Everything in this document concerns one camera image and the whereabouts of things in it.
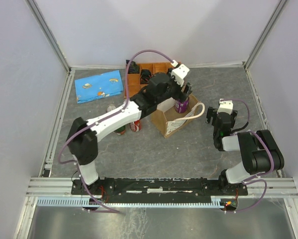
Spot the brown canvas bag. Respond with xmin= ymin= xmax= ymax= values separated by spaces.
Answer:
xmin=151 ymin=94 xmax=205 ymax=138

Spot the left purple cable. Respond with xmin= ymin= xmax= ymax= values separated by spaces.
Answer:
xmin=57 ymin=49 xmax=178 ymax=214

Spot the wooden compartment tray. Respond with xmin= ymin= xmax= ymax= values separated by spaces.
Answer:
xmin=124 ymin=62 xmax=173 ymax=98

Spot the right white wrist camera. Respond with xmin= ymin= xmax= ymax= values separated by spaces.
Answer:
xmin=217 ymin=99 xmax=233 ymax=115

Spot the purple cable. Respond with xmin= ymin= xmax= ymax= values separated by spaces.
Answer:
xmin=57 ymin=49 xmax=178 ymax=214
xmin=223 ymin=99 xmax=276 ymax=214

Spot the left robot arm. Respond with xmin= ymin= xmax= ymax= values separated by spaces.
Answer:
xmin=65 ymin=70 xmax=192 ymax=194

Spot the blue patterned cloth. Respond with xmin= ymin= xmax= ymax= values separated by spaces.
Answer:
xmin=75 ymin=70 xmax=123 ymax=104

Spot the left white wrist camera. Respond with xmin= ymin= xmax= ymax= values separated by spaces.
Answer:
xmin=171 ymin=60 xmax=190 ymax=87

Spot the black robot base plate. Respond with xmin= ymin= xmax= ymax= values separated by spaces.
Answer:
xmin=71 ymin=176 xmax=248 ymax=204

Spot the blue slotted cable duct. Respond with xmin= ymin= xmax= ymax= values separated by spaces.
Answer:
xmin=36 ymin=197 xmax=224 ymax=209

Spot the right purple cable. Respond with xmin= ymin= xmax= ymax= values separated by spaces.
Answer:
xmin=223 ymin=99 xmax=276 ymax=214

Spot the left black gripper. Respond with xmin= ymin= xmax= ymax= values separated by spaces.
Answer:
xmin=156 ymin=68 xmax=193 ymax=104

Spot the black rolled tie middle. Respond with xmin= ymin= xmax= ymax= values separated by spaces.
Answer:
xmin=140 ymin=69 xmax=152 ymax=84

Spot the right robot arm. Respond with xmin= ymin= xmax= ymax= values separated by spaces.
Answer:
xmin=206 ymin=106 xmax=285 ymax=195

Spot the green glass bottle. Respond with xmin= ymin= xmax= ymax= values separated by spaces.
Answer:
xmin=114 ymin=126 xmax=126 ymax=135

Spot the aluminium frame rail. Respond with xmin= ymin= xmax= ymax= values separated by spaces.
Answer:
xmin=26 ymin=177 xmax=298 ymax=199

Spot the red soda can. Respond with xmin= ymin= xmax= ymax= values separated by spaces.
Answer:
xmin=106 ymin=104 xmax=116 ymax=113
xmin=129 ymin=120 xmax=142 ymax=132

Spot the dark rolled tie top-left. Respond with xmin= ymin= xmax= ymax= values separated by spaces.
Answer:
xmin=125 ymin=60 xmax=140 ymax=74

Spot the purple soda can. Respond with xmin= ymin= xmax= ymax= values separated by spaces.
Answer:
xmin=175 ymin=98 xmax=189 ymax=114

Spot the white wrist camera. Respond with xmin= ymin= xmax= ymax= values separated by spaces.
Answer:
xmin=171 ymin=60 xmax=190 ymax=87
xmin=217 ymin=99 xmax=233 ymax=115

